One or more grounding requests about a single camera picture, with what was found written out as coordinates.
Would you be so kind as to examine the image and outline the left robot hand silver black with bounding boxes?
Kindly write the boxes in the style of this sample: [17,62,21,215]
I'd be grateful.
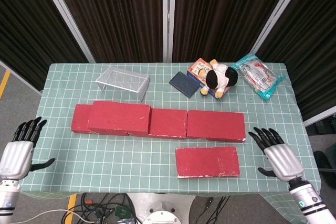
[0,116,56,180]

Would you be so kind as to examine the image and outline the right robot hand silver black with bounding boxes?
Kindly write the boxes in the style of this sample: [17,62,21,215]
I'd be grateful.
[248,126,305,183]

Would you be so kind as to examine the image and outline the red foam brick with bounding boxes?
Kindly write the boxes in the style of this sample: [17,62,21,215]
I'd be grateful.
[128,108,188,140]
[87,100,152,136]
[175,146,241,179]
[71,104,94,133]
[186,110,247,144]

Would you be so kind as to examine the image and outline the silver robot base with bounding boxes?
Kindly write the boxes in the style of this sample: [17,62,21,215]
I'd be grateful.
[125,193,196,224]

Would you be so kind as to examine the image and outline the black floor equipment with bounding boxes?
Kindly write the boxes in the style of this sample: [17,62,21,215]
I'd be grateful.
[313,150,336,180]

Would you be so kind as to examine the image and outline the teal snack bag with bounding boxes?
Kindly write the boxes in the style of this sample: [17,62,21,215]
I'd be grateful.
[230,52,286,101]

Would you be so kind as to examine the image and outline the green checked tablecloth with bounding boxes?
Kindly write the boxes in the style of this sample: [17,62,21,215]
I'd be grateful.
[15,62,322,222]

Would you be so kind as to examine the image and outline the black white plush toy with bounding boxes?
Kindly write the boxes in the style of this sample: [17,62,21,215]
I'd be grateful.
[198,59,239,98]

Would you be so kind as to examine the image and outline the green circuit board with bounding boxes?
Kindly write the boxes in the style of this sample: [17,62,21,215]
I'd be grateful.
[114,206,131,219]

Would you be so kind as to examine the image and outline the dark blue flat case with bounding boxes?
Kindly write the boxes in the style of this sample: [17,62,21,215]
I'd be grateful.
[169,71,202,98]

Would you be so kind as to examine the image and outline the orange and blue box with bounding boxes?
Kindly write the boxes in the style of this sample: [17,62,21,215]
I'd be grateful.
[186,58,229,101]

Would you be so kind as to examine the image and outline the grey partition frame rail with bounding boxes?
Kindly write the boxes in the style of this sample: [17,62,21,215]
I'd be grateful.
[0,60,43,96]
[303,113,336,127]

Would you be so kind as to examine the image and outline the white cable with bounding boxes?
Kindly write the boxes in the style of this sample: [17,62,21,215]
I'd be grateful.
[7,209,91,224]

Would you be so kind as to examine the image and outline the black cable bundle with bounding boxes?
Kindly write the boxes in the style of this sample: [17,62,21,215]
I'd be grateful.
[61,194,137,224]
[202,196,232,224]

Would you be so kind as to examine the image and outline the silver wire mesh rack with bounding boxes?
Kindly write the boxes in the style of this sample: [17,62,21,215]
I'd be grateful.
[95,66,150,101]

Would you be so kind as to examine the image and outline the grey partition frame post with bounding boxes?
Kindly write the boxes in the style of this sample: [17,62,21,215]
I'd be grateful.
[162,0,176,63]
[251,0,311,55]
[36,0,96,63]

